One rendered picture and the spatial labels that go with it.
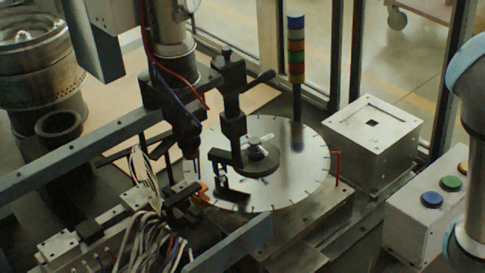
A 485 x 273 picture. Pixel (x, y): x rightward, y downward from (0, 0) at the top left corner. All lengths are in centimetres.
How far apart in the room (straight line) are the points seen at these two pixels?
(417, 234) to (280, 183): 30
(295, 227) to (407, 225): 24
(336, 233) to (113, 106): 86
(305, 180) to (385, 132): 31
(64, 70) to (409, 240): 101
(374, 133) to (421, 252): 32
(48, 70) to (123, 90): 38
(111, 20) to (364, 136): 73
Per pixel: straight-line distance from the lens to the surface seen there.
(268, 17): 182
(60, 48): 167
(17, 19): 187
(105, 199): 148
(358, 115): 154
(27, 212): 164
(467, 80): 89
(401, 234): 134
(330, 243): 141
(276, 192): 124
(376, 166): 145
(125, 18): 101
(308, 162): 131
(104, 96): 198
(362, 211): 148
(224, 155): 124
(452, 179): 137
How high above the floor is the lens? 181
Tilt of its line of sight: 38 degrees down
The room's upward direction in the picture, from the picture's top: 5 degrees counter-clockwise
